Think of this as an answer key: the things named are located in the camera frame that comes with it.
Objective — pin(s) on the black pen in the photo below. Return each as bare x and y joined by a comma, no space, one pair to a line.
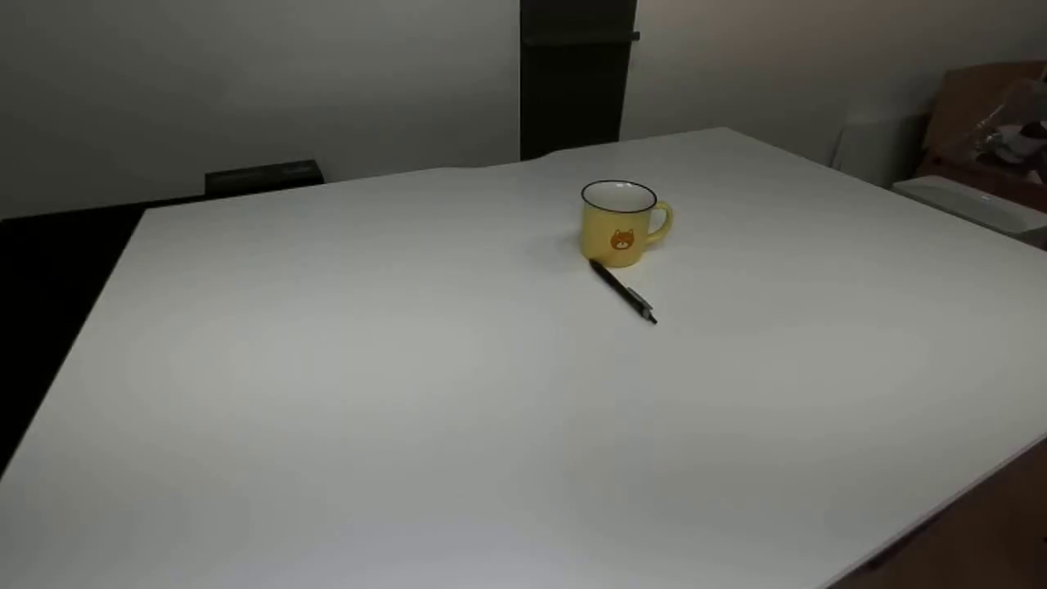
622,290

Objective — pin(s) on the yellow enamel mug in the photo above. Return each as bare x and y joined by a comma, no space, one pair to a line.
605,230

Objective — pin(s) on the black low box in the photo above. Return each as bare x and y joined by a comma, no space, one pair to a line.
263,177

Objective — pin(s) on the white bin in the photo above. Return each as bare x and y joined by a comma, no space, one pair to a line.
875,146

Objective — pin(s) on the white flat box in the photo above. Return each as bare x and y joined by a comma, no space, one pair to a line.
970,199

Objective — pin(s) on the brown cardboard box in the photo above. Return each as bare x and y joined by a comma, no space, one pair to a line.
972,109

